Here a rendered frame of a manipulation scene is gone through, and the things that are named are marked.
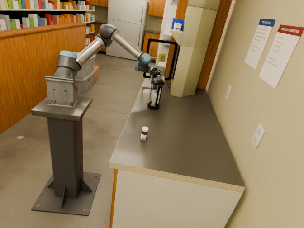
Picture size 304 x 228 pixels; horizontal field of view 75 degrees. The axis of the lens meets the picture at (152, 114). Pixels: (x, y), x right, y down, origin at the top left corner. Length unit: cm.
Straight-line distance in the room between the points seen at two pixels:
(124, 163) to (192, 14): 128
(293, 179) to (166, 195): 59
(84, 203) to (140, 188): 100
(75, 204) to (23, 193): 49
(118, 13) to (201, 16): 523
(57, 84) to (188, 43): 109
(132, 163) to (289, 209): 68
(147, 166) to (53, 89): 84
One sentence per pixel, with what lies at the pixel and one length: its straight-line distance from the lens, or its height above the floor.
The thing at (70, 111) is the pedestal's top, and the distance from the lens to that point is 148.
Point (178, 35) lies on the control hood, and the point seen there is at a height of 148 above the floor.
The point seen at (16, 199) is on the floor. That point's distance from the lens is 223.
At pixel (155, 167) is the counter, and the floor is 94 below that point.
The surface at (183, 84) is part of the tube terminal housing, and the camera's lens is 189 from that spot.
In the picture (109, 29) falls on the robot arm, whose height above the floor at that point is 146.
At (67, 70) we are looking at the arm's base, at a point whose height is 119.
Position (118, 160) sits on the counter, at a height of 94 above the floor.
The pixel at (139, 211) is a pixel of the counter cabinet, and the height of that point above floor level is 61.
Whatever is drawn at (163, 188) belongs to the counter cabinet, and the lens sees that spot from 112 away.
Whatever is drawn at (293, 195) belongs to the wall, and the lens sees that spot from 93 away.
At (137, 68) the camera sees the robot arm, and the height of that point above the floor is 118.
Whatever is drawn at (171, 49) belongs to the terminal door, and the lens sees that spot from 211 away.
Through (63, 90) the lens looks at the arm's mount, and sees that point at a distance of 148.
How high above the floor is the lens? 165
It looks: 28 degrees down
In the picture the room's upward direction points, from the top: 10 degrees clockwise
